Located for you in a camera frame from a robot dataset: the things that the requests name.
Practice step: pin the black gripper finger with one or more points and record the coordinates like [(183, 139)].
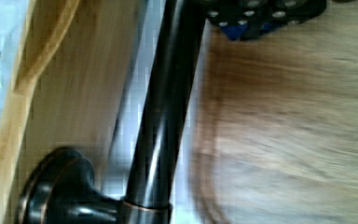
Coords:
[(249, 19)]

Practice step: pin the large wooden cutting board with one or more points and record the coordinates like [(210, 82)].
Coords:
[(277, 137)]

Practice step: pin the wooden drawer with black handle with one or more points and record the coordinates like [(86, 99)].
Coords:
[(61, 110)]

